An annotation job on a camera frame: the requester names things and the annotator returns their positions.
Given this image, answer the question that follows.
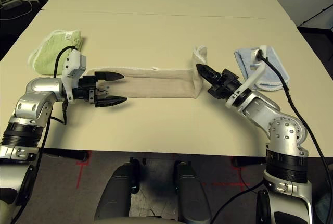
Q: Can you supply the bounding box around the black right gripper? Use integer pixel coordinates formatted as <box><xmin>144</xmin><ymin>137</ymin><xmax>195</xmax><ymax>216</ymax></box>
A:
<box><xmin>196</xmin><ymin>64</ymin><xmax>241</xmax><ymax>99</ymax></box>

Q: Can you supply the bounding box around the black table foot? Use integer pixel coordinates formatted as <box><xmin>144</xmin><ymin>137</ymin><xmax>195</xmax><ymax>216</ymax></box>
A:
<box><xmin>43</xmin><ymin>148</ymin><xmax>88</xmax><ymax>161</ymax></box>
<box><xmin>232</xmin><ymin>157</ymin><xmax>267</xmax><ymax>168</ymax></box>

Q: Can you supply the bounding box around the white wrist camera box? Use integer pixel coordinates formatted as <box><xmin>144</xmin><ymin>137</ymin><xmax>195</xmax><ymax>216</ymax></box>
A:
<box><xmin>225</xmin><ymin>44</ymin><xmax>268</xmax><ymax>109</ymax></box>
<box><xmin>61</xmin><ymin>49</ymin><xmax>88</xmax><ymax>104</ymax></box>

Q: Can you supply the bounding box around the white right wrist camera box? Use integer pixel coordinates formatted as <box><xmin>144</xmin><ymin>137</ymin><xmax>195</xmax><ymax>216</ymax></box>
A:
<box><xmin>225</xmin><ymin>44</ymin><xmax>268</xmax><ymax>109</ymax></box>

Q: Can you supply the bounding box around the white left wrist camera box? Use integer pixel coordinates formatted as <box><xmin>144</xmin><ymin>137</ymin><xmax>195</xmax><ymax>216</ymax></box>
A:
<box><xmin>61</xmin><ymin>49</ymin><xmax>88</xmax><ymax>104</ymax></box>

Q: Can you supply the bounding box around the grey robot torso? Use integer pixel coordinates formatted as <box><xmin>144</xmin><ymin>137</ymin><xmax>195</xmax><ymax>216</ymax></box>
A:
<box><xmin>93</xmin><ymin>216</ymin><xmax>183</xmax><ymax>224</ymax></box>

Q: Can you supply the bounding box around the grey right robot leg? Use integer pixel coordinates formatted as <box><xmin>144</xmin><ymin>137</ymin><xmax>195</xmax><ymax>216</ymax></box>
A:
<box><xmin>174</xmin><ymin>160</ymin><xmax>213</xmax><ymax>224</ymax></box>

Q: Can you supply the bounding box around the dark teal bag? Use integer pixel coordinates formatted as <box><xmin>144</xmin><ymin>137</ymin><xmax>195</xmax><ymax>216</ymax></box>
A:
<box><xmin>314</xmin><ymin>194</ymin><xmax>333</xmax><ymax>224</ymax></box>

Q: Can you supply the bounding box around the beige towel with white trim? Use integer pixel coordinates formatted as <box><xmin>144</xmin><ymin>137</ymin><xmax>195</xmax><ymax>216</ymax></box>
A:
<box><xmin>85</xmin><ymin>44</ymin><xmax>209</xmax><ymax>100</ymax></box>

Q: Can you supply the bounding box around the grey charger with white cable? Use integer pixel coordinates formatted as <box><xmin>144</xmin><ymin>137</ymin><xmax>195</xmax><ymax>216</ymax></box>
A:
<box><xmin>0</xmin><ymin>0</ymin><xmax>33</xmax><ymax>21</ymax></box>

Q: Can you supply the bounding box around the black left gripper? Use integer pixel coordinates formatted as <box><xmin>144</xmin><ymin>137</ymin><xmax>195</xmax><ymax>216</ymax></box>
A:
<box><xmin>75</xmin><ymin>71</ymin><xmax>128</xmax><ymax>108</ymax></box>

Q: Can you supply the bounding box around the light blue folded towel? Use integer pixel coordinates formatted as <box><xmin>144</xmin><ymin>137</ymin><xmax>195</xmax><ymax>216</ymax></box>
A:
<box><xmin>234</xmin><ymin>46</ymin><xmax>291</xmax><ymax>92</ymax></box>

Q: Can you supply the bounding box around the green folded towel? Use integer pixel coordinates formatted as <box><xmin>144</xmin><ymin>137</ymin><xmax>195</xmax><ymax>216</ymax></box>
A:
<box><xmin>28</xmin><ymin>29</ymin><xmax>84</xmax><ymax>76</ymax></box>

